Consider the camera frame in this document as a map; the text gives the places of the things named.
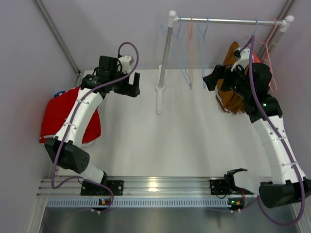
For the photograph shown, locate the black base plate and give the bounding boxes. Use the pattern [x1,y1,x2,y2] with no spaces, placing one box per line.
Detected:
[209,179,242,196]
[80,180,124,196]

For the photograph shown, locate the silver clothes rack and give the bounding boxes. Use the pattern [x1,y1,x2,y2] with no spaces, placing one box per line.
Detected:
[155,10,294,114]

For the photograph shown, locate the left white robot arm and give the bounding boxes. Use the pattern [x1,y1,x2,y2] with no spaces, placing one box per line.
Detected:
[44,55,140,185]

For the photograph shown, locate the brown garment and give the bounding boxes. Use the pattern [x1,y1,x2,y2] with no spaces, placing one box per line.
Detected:
[216,41,245,115]

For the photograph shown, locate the blue white patterned shorts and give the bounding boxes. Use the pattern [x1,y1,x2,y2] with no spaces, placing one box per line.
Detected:
[54,90,68,98]

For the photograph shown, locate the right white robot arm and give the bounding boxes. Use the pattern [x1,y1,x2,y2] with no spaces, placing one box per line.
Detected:
[203,63,311,208]

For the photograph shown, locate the aluminium mounting rail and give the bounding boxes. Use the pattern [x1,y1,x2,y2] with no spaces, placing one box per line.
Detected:
[36,176,302,196]

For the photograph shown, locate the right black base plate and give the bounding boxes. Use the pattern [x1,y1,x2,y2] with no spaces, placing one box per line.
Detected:
[209,179,242,196]

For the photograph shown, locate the empty pink hanger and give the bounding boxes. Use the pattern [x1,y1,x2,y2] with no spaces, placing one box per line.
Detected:
[255,18,278,93]

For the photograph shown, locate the grey slotted cable duct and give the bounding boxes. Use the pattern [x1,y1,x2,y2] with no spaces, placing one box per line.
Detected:
[46,197,243,208]

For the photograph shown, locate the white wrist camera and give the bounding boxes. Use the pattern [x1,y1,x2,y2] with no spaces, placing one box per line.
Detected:
[118,55,134,74]
[231,48,250,71]

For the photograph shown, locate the white plastic basket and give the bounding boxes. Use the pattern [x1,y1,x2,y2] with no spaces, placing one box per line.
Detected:
[81,138,100,148]

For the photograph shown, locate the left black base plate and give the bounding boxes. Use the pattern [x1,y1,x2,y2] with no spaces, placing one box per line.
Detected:
[80,180,124,196]

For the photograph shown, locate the coral orange garment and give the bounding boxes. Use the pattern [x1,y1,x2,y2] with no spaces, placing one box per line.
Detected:
[249,51,260,63]

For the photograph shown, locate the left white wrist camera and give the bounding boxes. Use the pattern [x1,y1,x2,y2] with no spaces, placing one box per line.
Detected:
[118,55,134,74]

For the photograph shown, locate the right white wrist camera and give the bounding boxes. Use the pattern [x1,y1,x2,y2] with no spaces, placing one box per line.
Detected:
[231,48,250,71]

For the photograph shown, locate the light blue wire hanger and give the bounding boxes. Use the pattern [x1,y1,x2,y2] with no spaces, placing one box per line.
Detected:
[169,15,192,87]

